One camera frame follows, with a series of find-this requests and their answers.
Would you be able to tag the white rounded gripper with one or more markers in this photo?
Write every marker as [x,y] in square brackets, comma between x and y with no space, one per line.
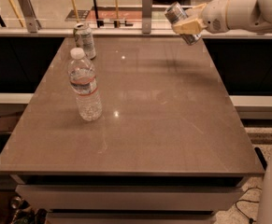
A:
[212,17]

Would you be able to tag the silver blue redbull can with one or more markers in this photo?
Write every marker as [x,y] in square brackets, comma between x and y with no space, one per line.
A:
[175,13]

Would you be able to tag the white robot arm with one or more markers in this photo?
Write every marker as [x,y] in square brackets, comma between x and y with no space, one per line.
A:
[254,16]

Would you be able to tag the green white soda can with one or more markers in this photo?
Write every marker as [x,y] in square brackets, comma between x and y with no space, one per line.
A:
[83,36]

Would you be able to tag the yellow stick right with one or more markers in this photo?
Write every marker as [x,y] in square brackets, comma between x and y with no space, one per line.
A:
[117,5]

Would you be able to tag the yellow stick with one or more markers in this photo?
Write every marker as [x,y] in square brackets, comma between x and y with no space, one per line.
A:
[75,10]
[16,12]
[117,5]

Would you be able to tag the coloured floor mat strip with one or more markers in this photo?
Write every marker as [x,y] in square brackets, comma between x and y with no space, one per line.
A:
[110,14]

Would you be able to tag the black stick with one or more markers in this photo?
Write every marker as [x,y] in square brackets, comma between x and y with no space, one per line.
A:
[99,22]

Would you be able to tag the yellow stick middle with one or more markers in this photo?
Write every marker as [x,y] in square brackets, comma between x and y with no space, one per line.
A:
[75,10]

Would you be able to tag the clear plastic water bottle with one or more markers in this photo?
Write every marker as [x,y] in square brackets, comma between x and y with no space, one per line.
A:
[82,78]

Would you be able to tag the black pole on floor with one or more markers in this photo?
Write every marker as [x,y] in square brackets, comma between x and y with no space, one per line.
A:
[261,157]

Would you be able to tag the yellow stick left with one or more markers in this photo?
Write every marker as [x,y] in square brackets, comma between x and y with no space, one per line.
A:
[16,12]

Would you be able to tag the grey table drawer unit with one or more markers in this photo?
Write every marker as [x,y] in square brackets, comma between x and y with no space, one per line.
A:
[130,204]

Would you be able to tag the cans under table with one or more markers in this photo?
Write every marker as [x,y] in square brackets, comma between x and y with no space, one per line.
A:
[23,213]

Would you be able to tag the middle metal railing post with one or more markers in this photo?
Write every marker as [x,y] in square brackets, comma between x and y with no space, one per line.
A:
[146,16]

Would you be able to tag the metal railing post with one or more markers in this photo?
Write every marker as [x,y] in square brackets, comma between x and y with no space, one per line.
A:
[32,23]
[146,16]

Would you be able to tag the left metal railing post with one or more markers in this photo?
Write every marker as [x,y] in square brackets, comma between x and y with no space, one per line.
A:
[32,23]

